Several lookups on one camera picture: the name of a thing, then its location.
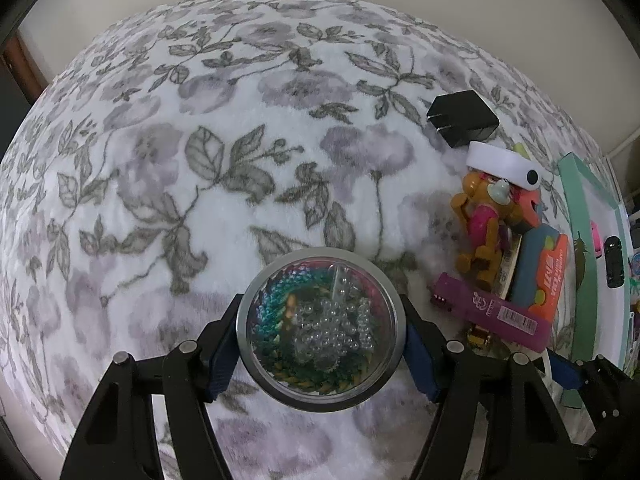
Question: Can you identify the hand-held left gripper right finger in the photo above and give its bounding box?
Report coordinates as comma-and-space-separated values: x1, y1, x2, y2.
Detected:
400, 294, 587, 480

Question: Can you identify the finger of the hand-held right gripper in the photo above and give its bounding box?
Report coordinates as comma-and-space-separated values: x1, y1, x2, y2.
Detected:
545, 347, 601, 401

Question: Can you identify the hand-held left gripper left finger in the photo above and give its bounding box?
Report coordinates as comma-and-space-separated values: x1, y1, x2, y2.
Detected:
59, 294, 246, 480

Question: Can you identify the teal-rimmed white tray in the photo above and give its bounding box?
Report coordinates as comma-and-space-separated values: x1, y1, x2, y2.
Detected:
557, 152, 632, 371

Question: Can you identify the round tin of clear beads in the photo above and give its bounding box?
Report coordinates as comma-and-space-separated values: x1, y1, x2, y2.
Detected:
236, 247, 408, 413

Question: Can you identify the purple rectangular gadget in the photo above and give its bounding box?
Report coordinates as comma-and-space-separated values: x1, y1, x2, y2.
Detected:
431, 272, 552, 352

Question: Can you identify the black toy car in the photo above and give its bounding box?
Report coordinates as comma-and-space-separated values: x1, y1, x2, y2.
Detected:
604, 236, 625, 288

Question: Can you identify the floral grey white blanket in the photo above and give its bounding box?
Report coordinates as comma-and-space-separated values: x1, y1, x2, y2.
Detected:
0, 0, 631, 480

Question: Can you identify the orange toy figure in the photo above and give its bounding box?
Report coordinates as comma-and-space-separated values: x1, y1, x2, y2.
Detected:
450, 170, 543, 286

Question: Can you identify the white wristband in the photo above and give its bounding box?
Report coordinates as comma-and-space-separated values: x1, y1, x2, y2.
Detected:
466, 142, 541, 190

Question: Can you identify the black charger plug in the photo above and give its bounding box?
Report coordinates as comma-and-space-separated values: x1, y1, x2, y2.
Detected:
426, 90, 501, 149

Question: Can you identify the brown wooden frame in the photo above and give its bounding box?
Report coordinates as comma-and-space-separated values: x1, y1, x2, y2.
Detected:
12, 32, 48, 103

